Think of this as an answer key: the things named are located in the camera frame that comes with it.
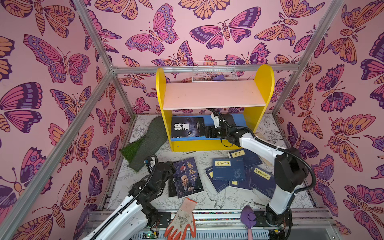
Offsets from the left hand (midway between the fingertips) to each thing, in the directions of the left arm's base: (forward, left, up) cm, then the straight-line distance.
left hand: (171, 165), depth 79 cm
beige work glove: (-8, -39, +22) cm, 45 cm away
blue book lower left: (-6, -26, -12) cm, 29 cm away
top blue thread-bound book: (+2, -32, -10) cm, 34 cm away
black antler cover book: (-8, 0, -12) cm, 15 cm away
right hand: (+22, -20, +5) cm, 30 cm away
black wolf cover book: (+24, -8, +2) cm, 25 cm away
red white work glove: (-22, -8, -12) cm, 26 cm away
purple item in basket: (+50, -28, +20) cm, 61 cm away
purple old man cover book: (-4, -8, -11) cm, 14 cm away
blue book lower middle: (-7, -41, -10) cm, 43 cm away
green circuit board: (-29, +9, -16) cm, 34 cm away
